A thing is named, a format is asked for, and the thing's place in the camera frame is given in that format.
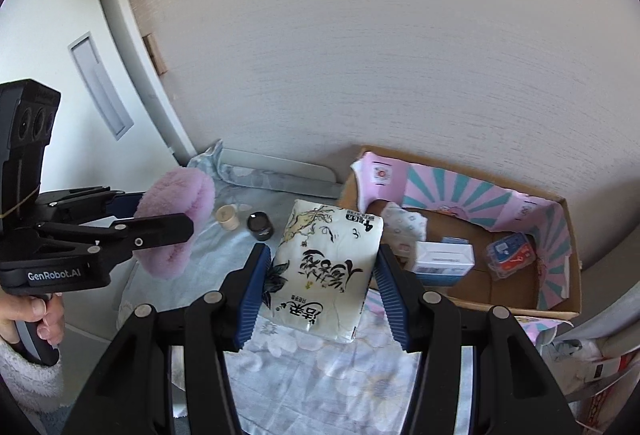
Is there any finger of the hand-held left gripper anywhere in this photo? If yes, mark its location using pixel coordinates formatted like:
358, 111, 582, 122
37, 212, 195, 267
37, 185, 147, 222

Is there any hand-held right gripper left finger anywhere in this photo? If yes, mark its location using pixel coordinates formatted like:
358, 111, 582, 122
60, 243, 273, 435

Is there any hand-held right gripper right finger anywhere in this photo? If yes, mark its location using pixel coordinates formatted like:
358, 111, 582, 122
372, 245, 583, 435

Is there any pink fluffy towel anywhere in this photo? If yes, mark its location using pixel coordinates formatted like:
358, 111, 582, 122
132, 166, 217, 280

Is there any white and blue carton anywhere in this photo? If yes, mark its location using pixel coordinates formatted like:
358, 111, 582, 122
410, 240, 476, 287

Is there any white patterned soft packet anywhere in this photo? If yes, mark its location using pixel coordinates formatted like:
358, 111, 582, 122
382, 202, 429, 262

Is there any floral tissue packet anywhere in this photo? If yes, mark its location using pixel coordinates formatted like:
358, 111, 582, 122
262, 198, 385, 345

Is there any blue plastic case red label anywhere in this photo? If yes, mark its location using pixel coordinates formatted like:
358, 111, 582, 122
486, 232, 537, 281

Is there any pink striped cardboard box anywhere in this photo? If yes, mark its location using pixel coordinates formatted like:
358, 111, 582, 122
336, 145, 584, 347

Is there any person's left forearm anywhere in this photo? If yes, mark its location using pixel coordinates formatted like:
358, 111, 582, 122
0, 339, 67, 427

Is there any person's left hand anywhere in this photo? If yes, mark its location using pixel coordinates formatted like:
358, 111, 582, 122
0, 292, 67, 349

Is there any black round jar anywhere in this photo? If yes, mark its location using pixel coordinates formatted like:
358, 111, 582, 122
248, 211, 274, 242

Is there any beige round jar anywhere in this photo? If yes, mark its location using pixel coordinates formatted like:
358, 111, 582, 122
216, 205, 241, 232

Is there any pale blue floral cloth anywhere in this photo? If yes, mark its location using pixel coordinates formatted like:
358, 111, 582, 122
117, 140, 432, 435

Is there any white plastic bag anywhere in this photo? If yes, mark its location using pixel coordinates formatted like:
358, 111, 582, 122
541, 336, 627, 397

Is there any red and white carton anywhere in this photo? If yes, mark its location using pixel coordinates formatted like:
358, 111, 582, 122
577, 351, 640, 433

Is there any grey recessed door handle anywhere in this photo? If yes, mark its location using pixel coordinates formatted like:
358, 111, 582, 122
68, 32, 135, 140

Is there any grey table rail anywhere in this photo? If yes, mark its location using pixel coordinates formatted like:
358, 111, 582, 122
220, 148, 346, 198

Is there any wooden wall block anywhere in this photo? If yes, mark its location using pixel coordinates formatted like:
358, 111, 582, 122
142, 34, 167, 75

